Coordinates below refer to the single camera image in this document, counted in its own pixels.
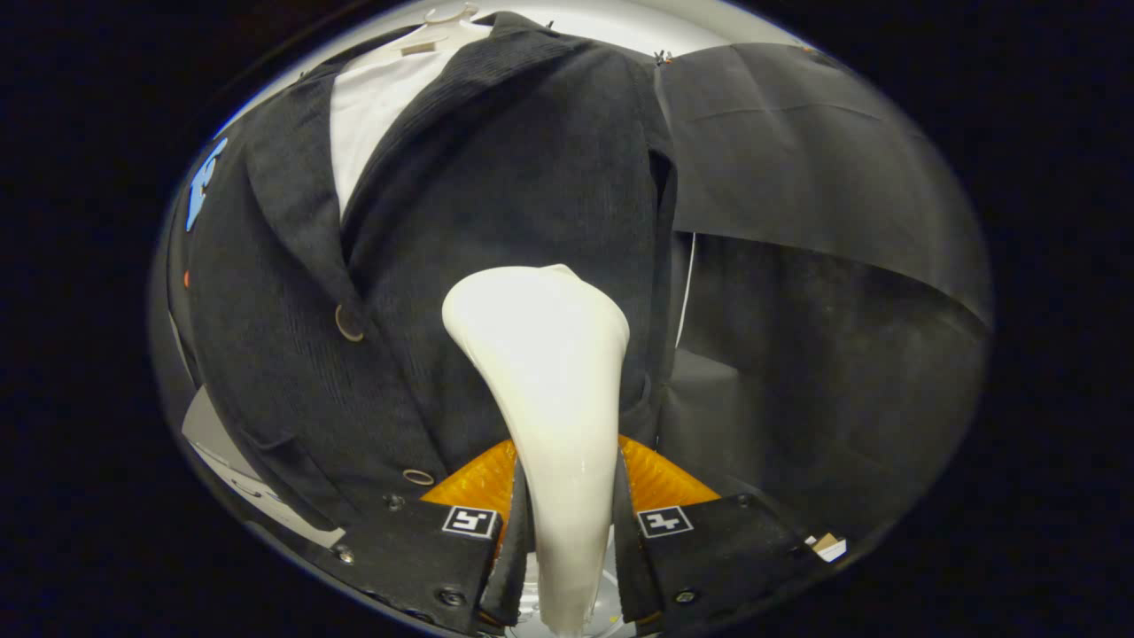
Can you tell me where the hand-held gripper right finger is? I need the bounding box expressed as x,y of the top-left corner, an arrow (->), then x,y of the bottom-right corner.
611,434 -> 825,635

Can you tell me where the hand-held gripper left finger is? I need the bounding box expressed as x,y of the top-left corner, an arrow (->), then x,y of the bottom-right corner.
332,439 -> 531,635

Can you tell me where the white garment steamer head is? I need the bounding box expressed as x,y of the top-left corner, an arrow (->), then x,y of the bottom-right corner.
442,264 -> 631,635

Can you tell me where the black blazer jacket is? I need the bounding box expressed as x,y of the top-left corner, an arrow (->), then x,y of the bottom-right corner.
186,11 -> 679,533

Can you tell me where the white clothes hanger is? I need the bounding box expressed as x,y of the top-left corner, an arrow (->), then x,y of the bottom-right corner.
390,3 -> 484,56

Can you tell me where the black backdrop cloth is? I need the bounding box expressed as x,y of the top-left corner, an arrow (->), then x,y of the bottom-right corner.
146,40 -> 993,541

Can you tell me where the grey cabinet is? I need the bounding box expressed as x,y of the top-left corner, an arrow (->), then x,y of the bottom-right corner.
182,385 -> 346,549

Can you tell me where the row of black backdrop clips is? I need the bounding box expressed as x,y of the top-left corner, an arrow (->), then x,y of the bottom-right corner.
542,18 -> 674,67

